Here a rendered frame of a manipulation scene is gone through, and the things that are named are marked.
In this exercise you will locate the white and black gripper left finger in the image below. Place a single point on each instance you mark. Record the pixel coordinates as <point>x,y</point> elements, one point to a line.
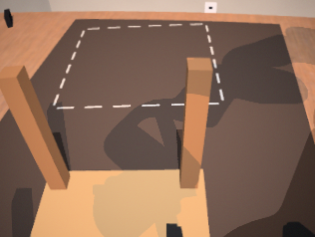
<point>172,230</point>

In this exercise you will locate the dark brown floor mat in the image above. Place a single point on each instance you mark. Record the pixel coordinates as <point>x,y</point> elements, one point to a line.
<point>258,155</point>

